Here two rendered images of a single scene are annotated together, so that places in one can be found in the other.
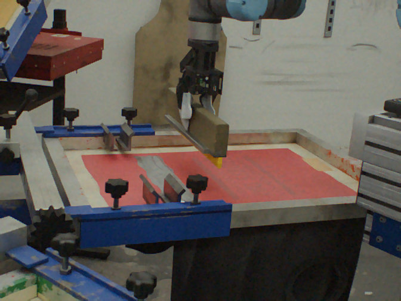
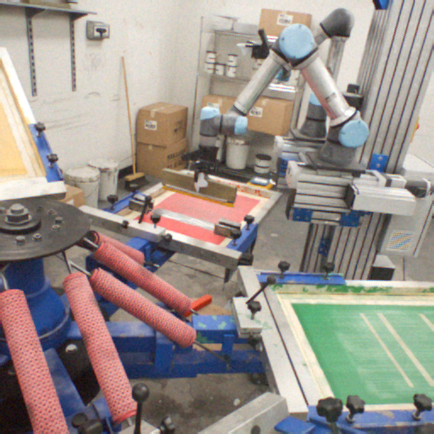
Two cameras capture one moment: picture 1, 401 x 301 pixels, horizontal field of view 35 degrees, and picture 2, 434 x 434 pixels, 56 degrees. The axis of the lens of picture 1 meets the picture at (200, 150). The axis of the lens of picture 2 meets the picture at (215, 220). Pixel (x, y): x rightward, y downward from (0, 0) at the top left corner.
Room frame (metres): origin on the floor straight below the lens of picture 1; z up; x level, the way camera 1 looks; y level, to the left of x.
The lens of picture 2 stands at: (0.25, 1.25, 1.74)
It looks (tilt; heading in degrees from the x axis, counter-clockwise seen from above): 25 degrees down; 311
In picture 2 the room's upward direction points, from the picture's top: 7 degrees clockwise
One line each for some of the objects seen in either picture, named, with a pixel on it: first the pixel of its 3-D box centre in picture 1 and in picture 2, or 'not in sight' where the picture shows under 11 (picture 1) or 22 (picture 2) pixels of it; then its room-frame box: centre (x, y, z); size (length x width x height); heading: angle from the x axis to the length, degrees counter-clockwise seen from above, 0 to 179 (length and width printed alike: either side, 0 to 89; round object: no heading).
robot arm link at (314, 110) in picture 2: not in sight; (319, 104); (1.42, -0.84, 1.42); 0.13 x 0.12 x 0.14; 108
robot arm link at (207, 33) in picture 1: (204, 31); (207, 140); (1.43, 0.01, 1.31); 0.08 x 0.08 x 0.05
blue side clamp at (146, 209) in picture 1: (156, 220); (240, 242); (1.13, 0.08, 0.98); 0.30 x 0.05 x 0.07; 111
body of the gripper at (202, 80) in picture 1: (202, 67); (207, 158); (1.42, 0.01, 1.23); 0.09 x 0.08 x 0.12; 21
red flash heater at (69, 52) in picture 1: (27, 51); not in sight; (2.49, 0.72, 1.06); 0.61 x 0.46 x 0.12; 171
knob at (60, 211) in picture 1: (51, 225); (242, 262); (0.98, 0.24, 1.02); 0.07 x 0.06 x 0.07; 111
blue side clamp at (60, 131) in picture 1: (99, 139); (123, 208); (1.65, 0.28, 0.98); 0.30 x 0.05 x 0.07; 111
